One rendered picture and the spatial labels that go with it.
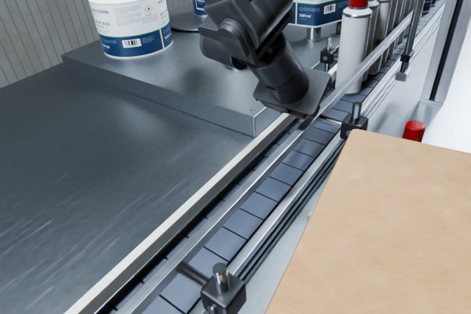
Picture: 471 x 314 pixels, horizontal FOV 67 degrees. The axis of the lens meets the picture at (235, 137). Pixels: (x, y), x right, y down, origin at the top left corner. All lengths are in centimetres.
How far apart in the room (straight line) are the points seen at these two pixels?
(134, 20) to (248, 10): 65
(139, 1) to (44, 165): 46
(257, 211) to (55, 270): 29
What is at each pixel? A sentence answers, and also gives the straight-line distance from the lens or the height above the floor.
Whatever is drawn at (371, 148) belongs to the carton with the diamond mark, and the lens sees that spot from 21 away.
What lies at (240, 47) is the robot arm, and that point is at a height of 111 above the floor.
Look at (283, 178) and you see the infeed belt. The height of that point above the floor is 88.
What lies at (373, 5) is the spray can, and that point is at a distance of 75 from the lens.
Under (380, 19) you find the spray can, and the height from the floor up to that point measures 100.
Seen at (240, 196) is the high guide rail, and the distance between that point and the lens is 40.
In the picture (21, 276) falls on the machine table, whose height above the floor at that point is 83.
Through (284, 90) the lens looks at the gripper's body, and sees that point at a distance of 48.
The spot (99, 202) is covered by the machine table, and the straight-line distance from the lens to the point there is 64.
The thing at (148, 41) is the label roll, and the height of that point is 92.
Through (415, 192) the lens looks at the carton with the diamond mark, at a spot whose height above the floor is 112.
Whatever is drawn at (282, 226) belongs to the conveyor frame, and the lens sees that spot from 52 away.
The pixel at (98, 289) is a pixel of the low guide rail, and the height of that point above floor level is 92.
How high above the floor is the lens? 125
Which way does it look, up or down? 35 degrees down
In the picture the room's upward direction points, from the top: 5 degrees counter-clockwise
